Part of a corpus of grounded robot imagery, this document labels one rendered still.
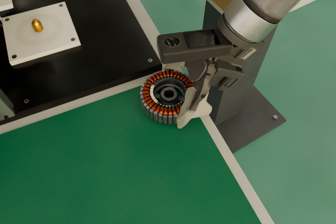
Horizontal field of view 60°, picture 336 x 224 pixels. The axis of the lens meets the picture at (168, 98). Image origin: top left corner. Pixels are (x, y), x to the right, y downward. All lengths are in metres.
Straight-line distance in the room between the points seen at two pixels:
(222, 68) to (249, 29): 0.08
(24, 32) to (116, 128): 0.32
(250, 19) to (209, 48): 0.07
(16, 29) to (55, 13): 0.09
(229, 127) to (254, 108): 0.17
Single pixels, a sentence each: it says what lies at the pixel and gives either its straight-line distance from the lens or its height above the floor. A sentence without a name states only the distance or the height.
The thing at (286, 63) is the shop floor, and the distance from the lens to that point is 1.77.
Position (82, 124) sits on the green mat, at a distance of 0.59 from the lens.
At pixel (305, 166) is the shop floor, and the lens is 1.46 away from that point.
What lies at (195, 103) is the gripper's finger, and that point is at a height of 0.83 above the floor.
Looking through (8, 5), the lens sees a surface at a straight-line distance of 0.66.
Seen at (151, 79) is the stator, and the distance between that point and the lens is 0.58.
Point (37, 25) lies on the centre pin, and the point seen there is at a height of 0.80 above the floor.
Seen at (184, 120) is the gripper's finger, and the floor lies 0.79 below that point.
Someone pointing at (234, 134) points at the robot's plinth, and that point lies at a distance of 1.41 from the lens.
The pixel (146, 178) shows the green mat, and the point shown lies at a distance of 0.52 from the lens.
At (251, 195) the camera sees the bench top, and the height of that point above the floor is 0.75.
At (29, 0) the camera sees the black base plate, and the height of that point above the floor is 0.77.
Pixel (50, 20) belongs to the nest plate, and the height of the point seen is 0.78.
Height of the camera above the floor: 1.24
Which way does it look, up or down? 56 degrees down
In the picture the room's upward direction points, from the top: straight up
